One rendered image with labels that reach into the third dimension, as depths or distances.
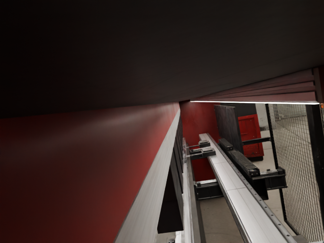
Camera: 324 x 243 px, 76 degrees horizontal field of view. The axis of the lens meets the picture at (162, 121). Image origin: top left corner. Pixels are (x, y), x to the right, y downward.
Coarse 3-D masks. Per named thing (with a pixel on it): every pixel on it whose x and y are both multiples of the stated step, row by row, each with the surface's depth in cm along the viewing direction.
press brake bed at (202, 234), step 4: (192, 168) 259; (192, 172) 206; (196, 200) 145; (200, 208) 259; (200, 212) 206; (200, 216) 168; (200, 220) 144; (200, 224) 126; (200, 228) 112; (204, 236) 190; (204, 240) 160
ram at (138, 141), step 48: (0, 144) 6; (48, 144) 8; (96, 144) 12; (144, 144) 25; (0, 192) 6; (48, 192) 8; (96, 192) 11; (144, 192) 21; (0, 240) 6; (48, 240) 7; (96, 240) 10; (144, 240) 18
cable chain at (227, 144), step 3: (222, 138) 204; (219, 141) 201; (222, 141) 193; (225, 141) 190; (222, 144) 186; (225, 144) 180; (228, 144) 177; (225, 147) 174; (228, 147) 171; (231, 147) 170; (228, 150) 171
